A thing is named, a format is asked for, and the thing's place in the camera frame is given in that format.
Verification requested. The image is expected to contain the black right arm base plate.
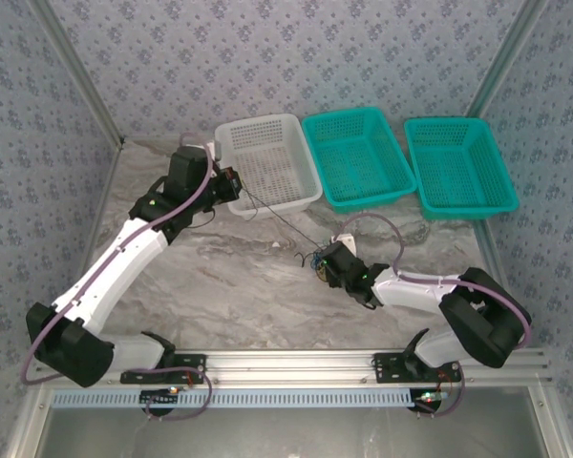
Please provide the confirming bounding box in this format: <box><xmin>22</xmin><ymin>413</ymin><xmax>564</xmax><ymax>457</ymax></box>
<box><xmin>372</xmin><ymin>351</ymin><xmax>461</xmax><ymax>385</ymax></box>

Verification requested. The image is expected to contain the aluminium frame post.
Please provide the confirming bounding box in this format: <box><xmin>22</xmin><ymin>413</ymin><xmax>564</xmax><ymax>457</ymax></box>
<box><xmin>28</xmin><ymin>0</ymin><xmax>127</xmax><ymax>147</ymax></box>
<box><xmin>463</xmin><ymin>0</ymin><xmax>551</xmax><ymax>120</ymax></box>

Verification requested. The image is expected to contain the slotted white cable duct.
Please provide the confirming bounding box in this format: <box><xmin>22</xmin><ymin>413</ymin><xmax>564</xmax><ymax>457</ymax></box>
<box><xmin>51</xmin><ymin>387</ymin><xmax>415</xmax><ymax>410</ymax></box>

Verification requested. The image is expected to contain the thin blue cable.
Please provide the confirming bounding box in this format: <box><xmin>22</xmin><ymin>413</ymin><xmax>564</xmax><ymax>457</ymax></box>
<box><xmin>308</xmin><ymin>247</ymin><xmax>329</xmax><ymax>273</ymax></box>

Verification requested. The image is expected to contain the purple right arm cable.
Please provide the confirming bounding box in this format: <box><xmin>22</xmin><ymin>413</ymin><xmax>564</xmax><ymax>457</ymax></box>
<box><xmin>332</xmin><ymin>213</ymin><xmax>535</xmax><ymax>353</ymax></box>

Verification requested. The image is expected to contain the white plastic basket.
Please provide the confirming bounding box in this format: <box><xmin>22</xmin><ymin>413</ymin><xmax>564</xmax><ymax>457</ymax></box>
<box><xmin>213</xmin><ymin>113</ymin><xmax>324</xmax><ymax>220</ymax></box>

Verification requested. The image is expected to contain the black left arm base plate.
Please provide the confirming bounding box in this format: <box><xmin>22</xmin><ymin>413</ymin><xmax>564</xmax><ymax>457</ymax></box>
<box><xmin>119</xmin><ymin>352</ymin><xmax>208</xmax><ymax>385</ymax></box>

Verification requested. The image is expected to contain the grey metal sheet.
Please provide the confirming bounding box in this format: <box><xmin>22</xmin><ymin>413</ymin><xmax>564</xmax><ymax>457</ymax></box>
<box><xmin>40</xmin><ymin>406</ymin><xmax>553</xmax><ymax>458</ymax></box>

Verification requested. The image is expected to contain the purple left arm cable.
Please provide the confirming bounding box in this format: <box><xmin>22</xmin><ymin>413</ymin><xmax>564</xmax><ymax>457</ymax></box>
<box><xmin>21</xmin><ymin>132</ymin><xmax>217</xmax><ymax>386</ymax></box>

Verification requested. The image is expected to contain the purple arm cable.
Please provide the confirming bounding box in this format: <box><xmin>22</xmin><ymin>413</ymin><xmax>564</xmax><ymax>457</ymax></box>
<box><xmin>21</xmin><ymin>132</ymin><xmax>217</xmax><ymax>386</ymax></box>
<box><xmin>332</xmin><ymin>213</ymin><xmax>535</xmax><ymax>353</ymax></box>

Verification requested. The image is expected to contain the aluminium mounting rail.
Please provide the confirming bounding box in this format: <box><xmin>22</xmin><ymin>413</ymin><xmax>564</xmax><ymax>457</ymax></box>
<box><xmin>28</xmin><ymin>348</ymin><xmax>554</xmax><ymax>388</ymax></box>

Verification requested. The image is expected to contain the teal plastic basket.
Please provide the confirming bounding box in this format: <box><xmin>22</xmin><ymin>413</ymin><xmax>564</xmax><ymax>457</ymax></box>
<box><xmin>300</xmin><ymin>105</ymin><xmax>417</xmax><ymax>215</ymax></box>
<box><xmin>403</xmin><ymin>115</ymin><xmax>520</xmax><ymax>221</ymax></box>

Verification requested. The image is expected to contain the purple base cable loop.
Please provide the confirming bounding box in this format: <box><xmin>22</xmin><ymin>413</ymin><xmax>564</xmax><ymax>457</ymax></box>
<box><xmin>142</xmin><ymin>365</ymin><xmax>215</xmax><ymax>424</ymax></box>
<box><xmin>417</xmin><ymin>361</ymin><xmax>468</xmax><ymax>420</ymax></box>

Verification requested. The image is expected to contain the small circuit board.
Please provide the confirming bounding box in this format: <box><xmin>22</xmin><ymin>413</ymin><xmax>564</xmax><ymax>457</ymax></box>
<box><xmin>139</xmin><ymin>386</ymin><xmax>181</xmax><ymax>417</ymax></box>
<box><xmin>412</xmin><ymin>388</ymin><xmax>449</xmax><ymax>417</ymax></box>

